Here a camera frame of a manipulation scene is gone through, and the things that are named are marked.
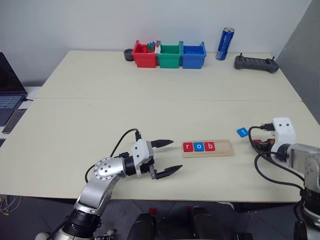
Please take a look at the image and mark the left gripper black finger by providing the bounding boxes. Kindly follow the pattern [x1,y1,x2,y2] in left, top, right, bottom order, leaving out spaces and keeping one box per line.
[150,138,175,149]
[152,164,184,182]

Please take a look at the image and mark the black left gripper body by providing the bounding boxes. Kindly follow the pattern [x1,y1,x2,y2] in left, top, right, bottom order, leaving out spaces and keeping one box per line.
[139,159,158,181]

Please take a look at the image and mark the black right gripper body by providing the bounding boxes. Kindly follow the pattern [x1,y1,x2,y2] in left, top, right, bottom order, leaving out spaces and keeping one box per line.
[261,137,277,151]

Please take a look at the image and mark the wooden letter tray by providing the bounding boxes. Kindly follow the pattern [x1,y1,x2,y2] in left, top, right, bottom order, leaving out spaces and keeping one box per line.
[181,138,236,159]

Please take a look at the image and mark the red letter tile b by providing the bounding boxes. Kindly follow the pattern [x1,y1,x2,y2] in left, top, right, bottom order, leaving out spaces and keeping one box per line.
[204,141,217,153]

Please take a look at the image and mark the dark rounded shape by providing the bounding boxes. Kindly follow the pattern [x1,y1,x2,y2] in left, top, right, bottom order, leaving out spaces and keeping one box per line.
[134,212,158,240]
[189,205,219,240]

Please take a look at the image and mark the dark grey handheld controller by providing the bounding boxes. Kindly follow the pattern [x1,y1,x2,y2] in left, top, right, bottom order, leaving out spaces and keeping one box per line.
[233,52,280,74]

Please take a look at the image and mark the green plastic bin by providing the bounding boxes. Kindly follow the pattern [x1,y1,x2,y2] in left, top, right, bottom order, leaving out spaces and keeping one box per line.
[156,40,182,69]

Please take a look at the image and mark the red plastic bin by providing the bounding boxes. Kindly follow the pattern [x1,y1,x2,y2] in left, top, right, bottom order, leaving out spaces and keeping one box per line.
[131,39,159,69]

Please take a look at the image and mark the blue plastic bin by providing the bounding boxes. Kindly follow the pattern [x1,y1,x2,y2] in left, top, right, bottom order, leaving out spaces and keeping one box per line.
[179,40,207,70]

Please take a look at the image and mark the black round cup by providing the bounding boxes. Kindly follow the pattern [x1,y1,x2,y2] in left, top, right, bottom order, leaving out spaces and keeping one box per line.
[123,48,136,62]

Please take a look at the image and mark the blue drink can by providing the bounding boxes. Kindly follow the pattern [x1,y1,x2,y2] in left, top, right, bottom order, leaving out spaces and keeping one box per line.
[215,27,236,62]

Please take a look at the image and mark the black phone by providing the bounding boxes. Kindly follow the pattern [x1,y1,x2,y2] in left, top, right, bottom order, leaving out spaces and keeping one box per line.
[1,108,28,135]

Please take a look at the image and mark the dark laptop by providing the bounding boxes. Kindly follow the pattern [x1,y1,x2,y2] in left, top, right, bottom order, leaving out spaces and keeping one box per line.
[0,51,28,127]

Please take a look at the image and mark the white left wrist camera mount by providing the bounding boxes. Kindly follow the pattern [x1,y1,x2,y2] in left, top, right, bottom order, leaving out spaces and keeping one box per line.
[131,138,155,176]

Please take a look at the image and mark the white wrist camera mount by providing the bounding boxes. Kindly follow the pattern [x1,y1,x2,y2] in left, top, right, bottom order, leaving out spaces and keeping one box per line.
[270,116,297,154]
[131,138,155,176]

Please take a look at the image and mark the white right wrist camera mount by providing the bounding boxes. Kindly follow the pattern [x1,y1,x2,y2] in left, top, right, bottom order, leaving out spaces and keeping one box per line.
[270,116,297,154]

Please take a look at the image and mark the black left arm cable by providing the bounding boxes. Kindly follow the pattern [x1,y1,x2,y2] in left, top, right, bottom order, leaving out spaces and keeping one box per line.
[84,128,144,184]

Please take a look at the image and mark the loose thin wires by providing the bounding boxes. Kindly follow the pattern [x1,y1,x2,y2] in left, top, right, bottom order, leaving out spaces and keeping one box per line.
[0,193,23,217]

